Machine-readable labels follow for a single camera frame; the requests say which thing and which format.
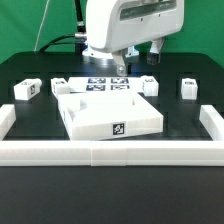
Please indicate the white U-shaped fence wall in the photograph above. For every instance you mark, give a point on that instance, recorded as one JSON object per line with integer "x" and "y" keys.
{"x": 104, "y": 153}

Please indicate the white marker tag sheet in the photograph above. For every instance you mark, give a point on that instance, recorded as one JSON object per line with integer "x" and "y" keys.
{"x": 88, "y": 84}

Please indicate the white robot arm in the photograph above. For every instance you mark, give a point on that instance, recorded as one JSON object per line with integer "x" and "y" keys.
{"x": 100, "y": 55}

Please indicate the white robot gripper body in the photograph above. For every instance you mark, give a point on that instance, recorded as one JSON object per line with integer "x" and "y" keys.
{"x": 113, "y": 25}

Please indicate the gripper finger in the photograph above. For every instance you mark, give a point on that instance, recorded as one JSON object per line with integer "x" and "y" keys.
{"x": 153, "y": 56}
{"x": 121, "y": 63}

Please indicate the white square tabletop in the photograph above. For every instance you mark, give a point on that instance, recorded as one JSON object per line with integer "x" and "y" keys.
{"x": 111, "y": 115}

